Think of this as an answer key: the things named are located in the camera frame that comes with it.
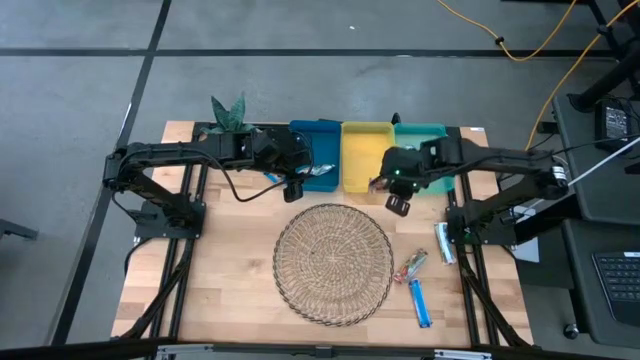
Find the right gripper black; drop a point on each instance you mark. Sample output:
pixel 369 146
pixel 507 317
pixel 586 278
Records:
pixel 402 167

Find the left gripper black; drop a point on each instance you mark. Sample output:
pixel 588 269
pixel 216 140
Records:
pixel 277 150

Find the blue wrapper granola bar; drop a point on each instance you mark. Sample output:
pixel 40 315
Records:
pixel 272 177
pixel 420 302

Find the silver printed granola bar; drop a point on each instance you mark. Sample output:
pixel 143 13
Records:
pixel 317 170

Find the silver green granola bar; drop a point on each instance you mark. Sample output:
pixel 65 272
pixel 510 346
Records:
pixel 445 243

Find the red colourful granola bar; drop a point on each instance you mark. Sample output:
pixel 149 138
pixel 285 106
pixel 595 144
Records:
pixel 411 265

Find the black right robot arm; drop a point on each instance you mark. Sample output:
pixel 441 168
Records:
pixel 500 162

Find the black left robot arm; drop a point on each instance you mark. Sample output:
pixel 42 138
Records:
pixel 160 150

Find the blue plastic bin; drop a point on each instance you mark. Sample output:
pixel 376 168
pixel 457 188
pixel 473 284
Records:
pixel 325 145

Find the yellow plastic bin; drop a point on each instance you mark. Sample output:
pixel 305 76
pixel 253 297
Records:
pixel 362 150

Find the teal plastic bin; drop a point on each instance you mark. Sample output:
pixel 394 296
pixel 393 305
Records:
pixel 425 131

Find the round woven straw placemat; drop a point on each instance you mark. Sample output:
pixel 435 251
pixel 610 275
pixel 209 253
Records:
pixel 332 265

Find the white paper sheet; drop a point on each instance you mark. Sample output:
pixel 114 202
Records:
pixel 530 252

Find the dark grey side desk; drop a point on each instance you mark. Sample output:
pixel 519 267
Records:
pixel 600 200

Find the black caster wheel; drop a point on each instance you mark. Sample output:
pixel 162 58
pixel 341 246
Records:
pixel 571 331

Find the black power adapter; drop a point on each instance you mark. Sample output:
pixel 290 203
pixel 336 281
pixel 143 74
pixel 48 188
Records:
pixel 614 122

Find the black keyboard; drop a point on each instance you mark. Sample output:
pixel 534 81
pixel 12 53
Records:
pixel 622 280

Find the black stand pole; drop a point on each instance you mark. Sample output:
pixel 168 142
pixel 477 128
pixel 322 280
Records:
pixel 605 80

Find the black chair foot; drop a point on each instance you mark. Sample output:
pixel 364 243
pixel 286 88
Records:
pixel 17 229

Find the black aluminium table frame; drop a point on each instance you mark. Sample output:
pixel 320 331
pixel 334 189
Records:
pixel 464 192

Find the black frame bracket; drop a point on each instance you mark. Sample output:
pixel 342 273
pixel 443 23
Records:
pixel 396 118

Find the black camera rig crossbar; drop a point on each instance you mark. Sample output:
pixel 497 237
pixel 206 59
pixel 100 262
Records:
pixel 75 350

